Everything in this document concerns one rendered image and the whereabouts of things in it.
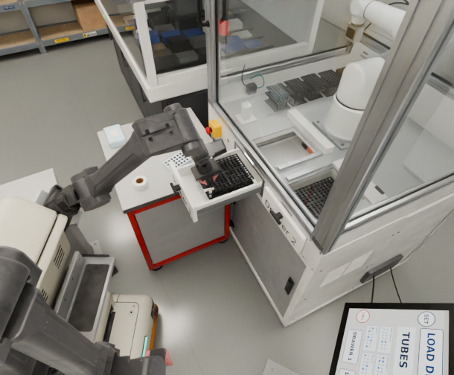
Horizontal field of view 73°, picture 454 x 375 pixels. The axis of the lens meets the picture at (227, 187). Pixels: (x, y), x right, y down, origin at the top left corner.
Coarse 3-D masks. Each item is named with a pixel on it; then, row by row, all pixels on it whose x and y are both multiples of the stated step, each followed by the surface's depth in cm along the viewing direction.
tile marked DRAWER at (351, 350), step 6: (348, 330) 90; (354, 330) 88; (360, 330) 87; (348, 336) 88; (354, 336) 87; (360, 336) 86; (348, 342) 87; (354, 342) 86; (360, 342) 84; (348, 348) 86; (354, 348) 84; (348, 354) 84; (354, 354) 83; (342, 360) 84; (348, 360) 83; (354, 360) 82
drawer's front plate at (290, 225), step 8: (264, 192) 134; (272, 192) 130; (264, 200) 137; (272, 200) 129; (272, 208) 132; (280, 208) 125; (288, 216) 123; (288, 224) 123; (296, 232) 119; (296, 240) 121; (304, 240) 117; (296, 248) 123
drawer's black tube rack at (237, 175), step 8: (216, 160) 146; (224, 160) 146; (232, 160) 146; (240, 160) 146; (224, 168) 143; (232, 168) 147; (240, 168) 144; (224, 176) 140; (232, 176) 143; (240, 176) 140; (248, 176) 140; (200, 184) 141; (208, 184) 136; (216, 184) 137; (224, 184) 137; (232, 184) 137; (240, 184) 141; (248, 184) 141; (216, 192) 134; (224, 192) 137
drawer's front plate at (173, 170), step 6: (174, 168) 138; (174, 174) 138; (180, 180) 134; (180, 186) 134; (186, 192) 130; (186, 198) 130; (186, 204) 135; (192, 204) 126; (192, 210) 126; (192, 216) 131
